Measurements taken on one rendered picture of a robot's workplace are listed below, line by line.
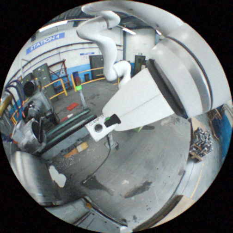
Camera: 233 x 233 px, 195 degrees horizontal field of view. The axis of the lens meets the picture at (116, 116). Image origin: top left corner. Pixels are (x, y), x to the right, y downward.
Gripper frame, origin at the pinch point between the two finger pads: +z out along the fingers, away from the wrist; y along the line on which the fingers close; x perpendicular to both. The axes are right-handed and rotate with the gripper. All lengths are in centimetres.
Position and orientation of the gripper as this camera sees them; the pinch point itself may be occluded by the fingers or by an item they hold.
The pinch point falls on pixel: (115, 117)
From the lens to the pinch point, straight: 19.1
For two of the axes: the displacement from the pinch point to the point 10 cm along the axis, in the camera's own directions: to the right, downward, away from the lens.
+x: 5.5, 8.4, 0.1
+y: -7.2, 4.8, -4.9
